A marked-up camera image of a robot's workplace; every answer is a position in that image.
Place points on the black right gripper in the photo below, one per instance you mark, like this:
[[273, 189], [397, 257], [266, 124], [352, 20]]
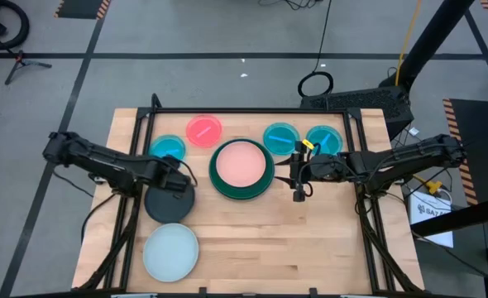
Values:
[[322, 167]]

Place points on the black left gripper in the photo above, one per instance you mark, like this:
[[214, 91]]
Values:
[[175, 178]]

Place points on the black plastic plate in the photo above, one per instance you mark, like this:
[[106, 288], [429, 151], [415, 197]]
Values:
[[165, 209]]

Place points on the teal translucent small plate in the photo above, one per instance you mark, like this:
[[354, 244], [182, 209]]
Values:
[[165, 145], [281, 139], [324, 136]]

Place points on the pink plastic plate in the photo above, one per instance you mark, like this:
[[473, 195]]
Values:
[[240, 164]]

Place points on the large dark green plastic plate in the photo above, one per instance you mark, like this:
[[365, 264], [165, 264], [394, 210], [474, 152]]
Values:
[[227, 191]]

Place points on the red translucent small plate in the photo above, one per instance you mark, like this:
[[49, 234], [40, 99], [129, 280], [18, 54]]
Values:
[[204, 131]]

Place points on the light blue plastic plate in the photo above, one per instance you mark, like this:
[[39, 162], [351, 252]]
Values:
[[170, 252]]

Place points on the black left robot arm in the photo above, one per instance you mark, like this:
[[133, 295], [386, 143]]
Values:
[[103, 163]]

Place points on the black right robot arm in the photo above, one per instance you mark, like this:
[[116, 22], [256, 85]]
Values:
[[413, 159]]

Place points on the yellow gripper tag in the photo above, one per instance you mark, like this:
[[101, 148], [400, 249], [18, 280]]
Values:
[[308, 144]]

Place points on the small white tag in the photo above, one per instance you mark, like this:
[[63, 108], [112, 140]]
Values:
[[413, 131]]

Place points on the white labelled box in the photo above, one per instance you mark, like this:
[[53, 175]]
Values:
[[430, 211]]

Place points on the black metal beam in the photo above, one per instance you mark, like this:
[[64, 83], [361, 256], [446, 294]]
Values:
[[455, 219]]

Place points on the black tripod stand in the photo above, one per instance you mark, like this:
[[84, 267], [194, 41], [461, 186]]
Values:
[[20, 63]]

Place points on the black slanted pole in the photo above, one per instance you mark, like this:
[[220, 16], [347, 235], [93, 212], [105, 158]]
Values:
[[430, 41]]

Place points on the black hazard-striped platform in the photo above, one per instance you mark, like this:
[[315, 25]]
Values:
[[475, 124]]

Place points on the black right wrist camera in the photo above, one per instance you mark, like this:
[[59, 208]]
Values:
[[299, 195]]

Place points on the black metal table frame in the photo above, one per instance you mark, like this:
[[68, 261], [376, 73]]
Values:
[[248, 110]]

